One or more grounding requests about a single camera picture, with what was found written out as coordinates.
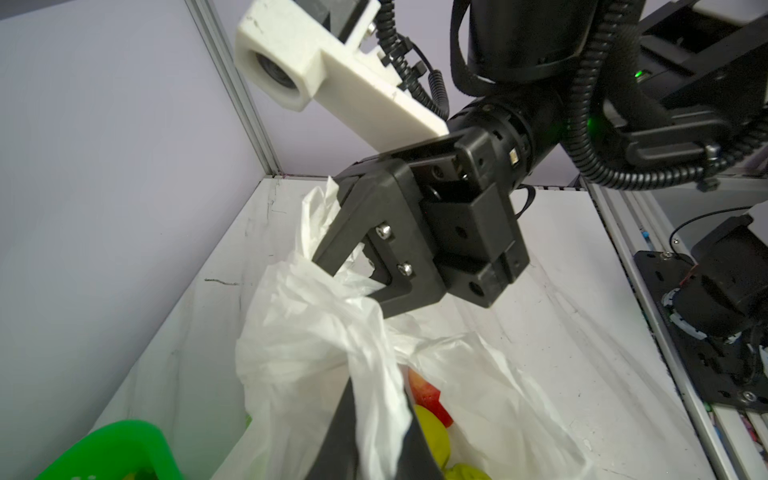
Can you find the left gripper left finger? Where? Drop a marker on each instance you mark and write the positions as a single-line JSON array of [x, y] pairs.
[[338, 457]]

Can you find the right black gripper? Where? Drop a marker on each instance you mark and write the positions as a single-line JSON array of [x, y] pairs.
[[436, 216]]

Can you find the green guava fruit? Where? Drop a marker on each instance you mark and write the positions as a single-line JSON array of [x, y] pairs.
[[436, 435]]

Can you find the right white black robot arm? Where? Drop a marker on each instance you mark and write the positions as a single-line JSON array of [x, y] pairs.
[[639, 101]]

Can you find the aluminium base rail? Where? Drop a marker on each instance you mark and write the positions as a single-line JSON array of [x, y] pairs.
[[716, 360]]

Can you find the small red apple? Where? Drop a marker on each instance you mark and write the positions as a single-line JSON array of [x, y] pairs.
[[428, 396]]

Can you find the white lemon print plastic bag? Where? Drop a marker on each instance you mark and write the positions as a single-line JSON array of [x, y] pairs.
[[306, 333]]

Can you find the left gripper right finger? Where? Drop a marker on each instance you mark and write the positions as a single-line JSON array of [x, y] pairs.
[[418, 462]]

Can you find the green pear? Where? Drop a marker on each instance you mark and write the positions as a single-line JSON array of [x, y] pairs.
[[462, 471]]

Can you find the green plastic basket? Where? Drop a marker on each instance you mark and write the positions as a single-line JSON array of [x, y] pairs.
[[127, 449]]

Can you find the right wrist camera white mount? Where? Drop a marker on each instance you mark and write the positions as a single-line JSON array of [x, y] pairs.
[[303, 51]]

